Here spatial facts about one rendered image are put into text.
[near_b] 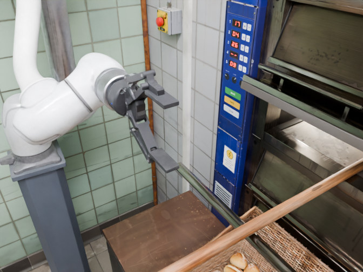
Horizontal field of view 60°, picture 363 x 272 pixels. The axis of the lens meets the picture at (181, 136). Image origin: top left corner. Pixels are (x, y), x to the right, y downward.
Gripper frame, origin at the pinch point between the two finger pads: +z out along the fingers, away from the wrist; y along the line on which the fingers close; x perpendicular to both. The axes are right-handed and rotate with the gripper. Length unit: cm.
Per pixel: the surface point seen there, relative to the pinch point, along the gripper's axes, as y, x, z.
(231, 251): 85, -41, -20
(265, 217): 28.2, -22.9, 6.6
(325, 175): 33, -55, 2
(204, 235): 91, -39, -37
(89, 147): 75, -13, -115
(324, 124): 8.1, -40.3, 4.8
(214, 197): 31.5, -18.6, -8.1
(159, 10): -1, -47, -87
